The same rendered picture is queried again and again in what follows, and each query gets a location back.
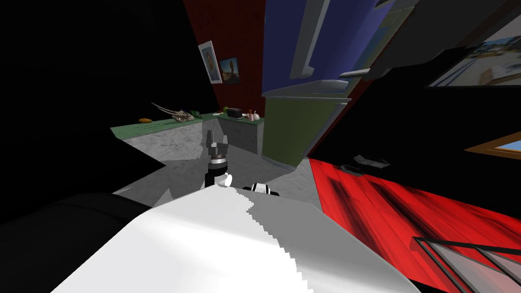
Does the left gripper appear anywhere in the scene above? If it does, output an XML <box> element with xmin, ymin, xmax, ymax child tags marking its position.
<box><xmin>206</xmin><ymin>130</ymin><xmax>229</xmax><ymax>161</ymax></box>

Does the dark framed picture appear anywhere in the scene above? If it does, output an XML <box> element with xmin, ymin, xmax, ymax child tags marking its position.
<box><xmin>219</xmin><ymin>56</ymin><xmax>241</xmax><ymax>85</ymax></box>

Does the blue and green fridge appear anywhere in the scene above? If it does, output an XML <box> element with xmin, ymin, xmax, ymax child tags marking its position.
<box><xmin>260</xmin><ymin>0</ymin><xmax>412</xmax><ymax>170</ymax></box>

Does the white framed portrait picture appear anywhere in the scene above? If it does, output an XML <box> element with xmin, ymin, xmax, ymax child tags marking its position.
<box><xmin>197</xmin><ymin>40</ymin><xmax>224</xmax><ymax>85</ymax></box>

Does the green topped counter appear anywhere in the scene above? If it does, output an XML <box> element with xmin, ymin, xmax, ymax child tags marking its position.
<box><xmin>109</xmin><ymin>101</ymin><xmax>266</xmax><ymax>156</ymax></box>

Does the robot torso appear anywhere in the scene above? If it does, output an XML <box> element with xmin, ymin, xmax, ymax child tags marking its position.
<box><xmin>50</xmin><ymin>183</ymin><xmax>421</xmax><ymax>293</ymax></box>

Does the brown framed picture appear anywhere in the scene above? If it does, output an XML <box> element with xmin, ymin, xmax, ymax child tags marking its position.
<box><xmin>464</xmin><ymin>132</ymin><xmax>521</xmax><ymax>160</ymax></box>

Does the grey fridge door handle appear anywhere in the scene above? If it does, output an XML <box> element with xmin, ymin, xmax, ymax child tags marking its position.
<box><xmin>289</xmin><ymin>0</ymin><xmax>331</xmax><ymax>80</ymax></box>

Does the window with dark frame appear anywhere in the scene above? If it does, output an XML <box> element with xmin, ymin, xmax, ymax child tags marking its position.
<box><xmin>424</xmin><ymin>15</ymin><xmax>521</xmax><ymax>89</ymax></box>

